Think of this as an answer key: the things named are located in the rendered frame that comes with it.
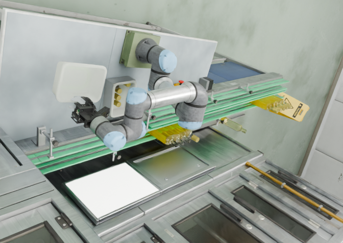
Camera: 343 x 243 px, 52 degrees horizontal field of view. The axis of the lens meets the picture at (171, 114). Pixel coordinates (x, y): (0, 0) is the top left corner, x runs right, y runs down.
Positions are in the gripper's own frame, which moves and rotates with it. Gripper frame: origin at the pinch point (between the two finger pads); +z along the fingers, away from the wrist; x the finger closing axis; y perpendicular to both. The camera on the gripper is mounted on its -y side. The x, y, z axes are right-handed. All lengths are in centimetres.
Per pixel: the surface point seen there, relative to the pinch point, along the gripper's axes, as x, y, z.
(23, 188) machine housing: 21.4, 31.2, -24.7
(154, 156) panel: 49, -69, 2
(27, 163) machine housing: 21.7, 23.7, -11.3
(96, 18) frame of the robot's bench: -10, -66, 93
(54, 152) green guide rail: 40.4, -4.4, 14.4
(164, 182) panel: 47, -56, -21
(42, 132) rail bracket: 30.2, 1.8, 19.8
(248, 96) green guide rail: 19, -181, 16
